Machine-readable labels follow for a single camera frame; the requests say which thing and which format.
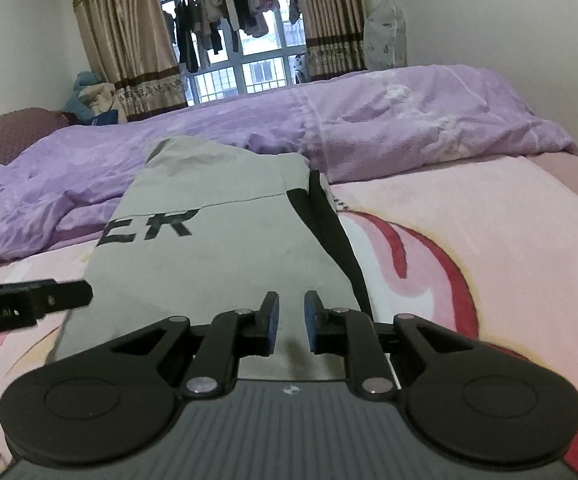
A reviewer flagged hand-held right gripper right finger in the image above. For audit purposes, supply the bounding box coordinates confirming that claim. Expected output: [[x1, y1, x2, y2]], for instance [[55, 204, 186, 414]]
[[304, 290, 481, 403]]

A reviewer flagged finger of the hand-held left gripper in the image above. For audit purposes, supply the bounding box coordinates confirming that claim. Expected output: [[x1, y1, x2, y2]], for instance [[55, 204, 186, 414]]
[[44, 280, 94, 309]]

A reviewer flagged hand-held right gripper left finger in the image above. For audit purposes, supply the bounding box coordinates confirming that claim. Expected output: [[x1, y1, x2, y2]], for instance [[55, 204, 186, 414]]
[[96, 291, 280, 402]]

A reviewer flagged grey and black jacket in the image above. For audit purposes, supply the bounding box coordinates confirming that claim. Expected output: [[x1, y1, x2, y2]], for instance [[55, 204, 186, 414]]
[[49, 136, 376, 382]]

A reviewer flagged pile of clothes by curtain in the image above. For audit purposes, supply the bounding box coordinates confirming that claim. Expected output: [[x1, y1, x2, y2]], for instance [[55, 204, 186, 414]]
[[61, 71, 120, 127]]

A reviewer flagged row of hanging clothes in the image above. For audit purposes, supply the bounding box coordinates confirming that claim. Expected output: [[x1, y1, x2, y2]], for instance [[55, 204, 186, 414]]
[[164, 0, 304, 75]]

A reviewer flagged pink printed blanket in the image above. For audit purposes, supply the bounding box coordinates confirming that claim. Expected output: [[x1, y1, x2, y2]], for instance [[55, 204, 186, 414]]
[[0, 152, 578, 480]]

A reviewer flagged purple duvet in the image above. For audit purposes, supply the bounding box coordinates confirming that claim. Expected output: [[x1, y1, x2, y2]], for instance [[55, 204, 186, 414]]
[[0, 64, 578, 273]]

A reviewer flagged barred window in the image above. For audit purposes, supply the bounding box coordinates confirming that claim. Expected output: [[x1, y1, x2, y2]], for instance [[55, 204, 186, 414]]
[[161, 0, 311, 107]]

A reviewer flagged beige patterned curtain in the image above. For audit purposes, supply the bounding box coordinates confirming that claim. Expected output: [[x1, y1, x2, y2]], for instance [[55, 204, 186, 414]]
[[294, 0, 370, 83], [69, 0, 191, 122]]

